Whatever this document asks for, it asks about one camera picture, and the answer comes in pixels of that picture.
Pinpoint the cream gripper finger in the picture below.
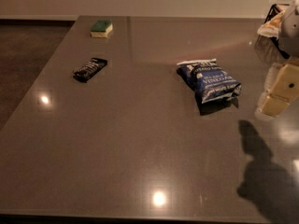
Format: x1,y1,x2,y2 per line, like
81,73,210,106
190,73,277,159
264,63,282,91
261,63,299,117

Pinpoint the blue chip bag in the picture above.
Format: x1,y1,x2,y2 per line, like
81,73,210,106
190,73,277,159
177,59,242,104

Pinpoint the green and yellow sponge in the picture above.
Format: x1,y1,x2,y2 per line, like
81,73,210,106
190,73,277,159
91,21,113,38

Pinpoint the black snack wrapper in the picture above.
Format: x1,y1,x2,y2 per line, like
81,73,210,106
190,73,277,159
73,58,107,82

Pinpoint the black wire basket with bag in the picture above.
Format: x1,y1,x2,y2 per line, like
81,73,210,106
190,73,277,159
257,4,290,59

